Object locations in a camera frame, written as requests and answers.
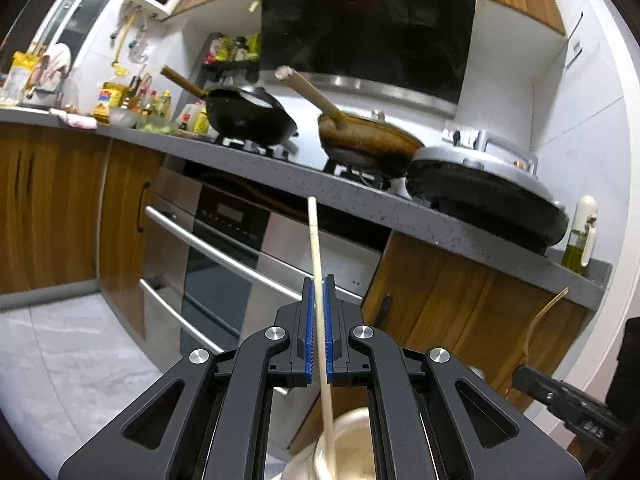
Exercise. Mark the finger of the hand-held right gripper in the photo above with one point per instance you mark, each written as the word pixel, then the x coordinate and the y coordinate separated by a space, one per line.
pixel 532 382

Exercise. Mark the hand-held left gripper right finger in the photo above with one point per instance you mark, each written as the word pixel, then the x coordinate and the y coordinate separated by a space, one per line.
pixel 328 330

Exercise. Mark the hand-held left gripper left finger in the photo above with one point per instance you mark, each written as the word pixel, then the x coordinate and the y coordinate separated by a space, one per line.
pixel 308 330

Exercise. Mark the light wooden chopstick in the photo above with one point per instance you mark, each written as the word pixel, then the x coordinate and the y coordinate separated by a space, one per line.
pixel 314 240

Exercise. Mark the cream ceramic utensil holder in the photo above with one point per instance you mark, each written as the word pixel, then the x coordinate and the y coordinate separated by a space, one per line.
pixel 352 440

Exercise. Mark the steel built-in oven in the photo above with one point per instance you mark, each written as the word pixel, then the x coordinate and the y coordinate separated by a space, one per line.
pixel 225 270

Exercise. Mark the wooden base cabinet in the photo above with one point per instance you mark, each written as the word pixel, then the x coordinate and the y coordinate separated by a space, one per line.
pixel 60 210
pixel 450 310

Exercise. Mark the cream oil sprayer bottle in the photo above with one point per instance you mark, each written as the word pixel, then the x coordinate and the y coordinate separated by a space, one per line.
pixel 585 215

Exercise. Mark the black gas hob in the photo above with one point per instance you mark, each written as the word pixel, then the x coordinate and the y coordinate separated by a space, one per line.
pixel 250 146

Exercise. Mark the brown frying pan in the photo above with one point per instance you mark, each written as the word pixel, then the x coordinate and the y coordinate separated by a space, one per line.
pixel 370 140

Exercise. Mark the large black pan with lid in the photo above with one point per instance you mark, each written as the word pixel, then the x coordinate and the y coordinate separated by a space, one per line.
pixel 480 195

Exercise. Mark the yellow seasoning bottle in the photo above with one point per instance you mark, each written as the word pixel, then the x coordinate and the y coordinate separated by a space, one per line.
pixel 202 122

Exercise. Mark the white seasoning bottle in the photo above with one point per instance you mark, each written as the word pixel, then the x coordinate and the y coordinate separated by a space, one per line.
pixel 187 114

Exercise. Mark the black spice rack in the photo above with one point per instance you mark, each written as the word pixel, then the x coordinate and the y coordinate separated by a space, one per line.
pixel 225 72

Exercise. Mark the row of condiment bottles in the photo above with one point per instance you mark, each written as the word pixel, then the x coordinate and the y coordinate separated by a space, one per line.
pixel 150 100

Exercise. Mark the glass bowl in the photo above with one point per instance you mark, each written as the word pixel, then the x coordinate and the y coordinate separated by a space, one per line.
pixel 122 117

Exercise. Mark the yellow cooking oil bottle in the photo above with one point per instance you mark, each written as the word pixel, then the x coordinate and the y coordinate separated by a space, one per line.
pixel 107 100

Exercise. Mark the black range hood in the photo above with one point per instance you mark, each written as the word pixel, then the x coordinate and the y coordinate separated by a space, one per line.
pixel 365 25

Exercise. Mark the pink dish cloth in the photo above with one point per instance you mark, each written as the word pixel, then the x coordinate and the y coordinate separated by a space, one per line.
pixel 80 120

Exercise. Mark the white and pink towel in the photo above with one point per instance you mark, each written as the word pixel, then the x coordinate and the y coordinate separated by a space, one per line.
pixel 55 62

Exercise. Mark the yellow food bag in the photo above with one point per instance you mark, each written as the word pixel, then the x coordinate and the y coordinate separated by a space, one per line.
pixel 22 72

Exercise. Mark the kitchen window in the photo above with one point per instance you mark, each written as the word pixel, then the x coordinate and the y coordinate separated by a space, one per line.
pixel 65 15

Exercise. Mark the white wall socket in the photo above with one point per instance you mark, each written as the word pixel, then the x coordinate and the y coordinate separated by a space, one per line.
pixel 452 132

